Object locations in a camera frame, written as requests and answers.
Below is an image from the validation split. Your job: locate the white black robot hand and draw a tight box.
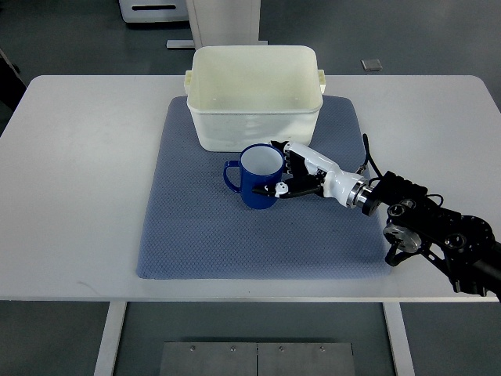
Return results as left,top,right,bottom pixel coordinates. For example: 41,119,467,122
252,141,371,208

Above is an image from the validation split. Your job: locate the blue enamel mug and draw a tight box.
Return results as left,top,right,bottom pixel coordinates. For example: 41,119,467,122
223,143,285,209

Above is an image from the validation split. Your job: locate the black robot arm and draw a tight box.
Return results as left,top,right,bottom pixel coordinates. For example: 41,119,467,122
353,172,500,296

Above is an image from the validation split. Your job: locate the white plastic box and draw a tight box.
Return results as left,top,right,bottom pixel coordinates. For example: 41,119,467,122
184,45,326,152

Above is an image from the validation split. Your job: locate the small grey floor plate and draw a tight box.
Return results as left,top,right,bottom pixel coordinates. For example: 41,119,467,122
360,59,383,72

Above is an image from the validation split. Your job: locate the blue textured mat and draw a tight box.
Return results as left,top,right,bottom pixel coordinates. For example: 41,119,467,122
136,96,390,280

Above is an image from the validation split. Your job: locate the white column with base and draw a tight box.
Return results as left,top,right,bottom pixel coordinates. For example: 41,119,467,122
166,0,268,50

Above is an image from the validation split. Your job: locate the right white table leg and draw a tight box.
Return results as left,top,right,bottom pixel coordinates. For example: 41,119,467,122
383,302,415,376

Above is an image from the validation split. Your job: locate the white table leg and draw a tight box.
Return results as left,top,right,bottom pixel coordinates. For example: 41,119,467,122
383,302,415,376
94,302,127,376

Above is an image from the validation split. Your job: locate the grey metal floor plate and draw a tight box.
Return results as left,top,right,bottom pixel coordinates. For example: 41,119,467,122
160,342,355,375

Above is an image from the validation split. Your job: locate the white cabinet with slot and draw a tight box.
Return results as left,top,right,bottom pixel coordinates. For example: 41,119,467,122
118,0,189,24

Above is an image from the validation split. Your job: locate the left white table leg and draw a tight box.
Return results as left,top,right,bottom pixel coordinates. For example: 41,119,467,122
94,302,127,376

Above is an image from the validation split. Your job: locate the dark chair at left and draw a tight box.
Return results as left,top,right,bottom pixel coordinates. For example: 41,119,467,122
0,51,26,111

